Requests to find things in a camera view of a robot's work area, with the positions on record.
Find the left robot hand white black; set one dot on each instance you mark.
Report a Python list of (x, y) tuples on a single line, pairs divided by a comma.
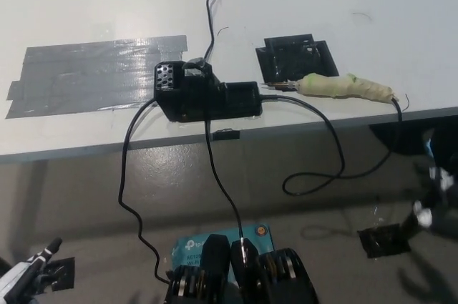
[(25, 272)]

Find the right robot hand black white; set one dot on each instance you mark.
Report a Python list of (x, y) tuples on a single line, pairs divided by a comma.
[(442, 204)]

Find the soldering iron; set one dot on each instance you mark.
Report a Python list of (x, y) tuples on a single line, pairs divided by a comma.
[(340, 86)]

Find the black robot body blocks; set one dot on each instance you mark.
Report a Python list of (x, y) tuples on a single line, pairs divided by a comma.
[(250, 279)]

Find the black soldering iron base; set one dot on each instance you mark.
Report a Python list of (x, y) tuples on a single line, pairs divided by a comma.
[(207, 100)]

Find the black floor tape patch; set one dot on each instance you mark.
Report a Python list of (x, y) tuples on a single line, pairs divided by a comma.
[(62, 275), (383, 243)]

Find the teal router box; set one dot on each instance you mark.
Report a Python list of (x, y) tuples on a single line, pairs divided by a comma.
[(189, 246)]

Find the small black tape strip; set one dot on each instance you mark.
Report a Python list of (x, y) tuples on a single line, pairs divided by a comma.
[(227, 135)]

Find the grey duct tape patch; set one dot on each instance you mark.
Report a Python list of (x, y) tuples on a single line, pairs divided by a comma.
[(89, 75)]

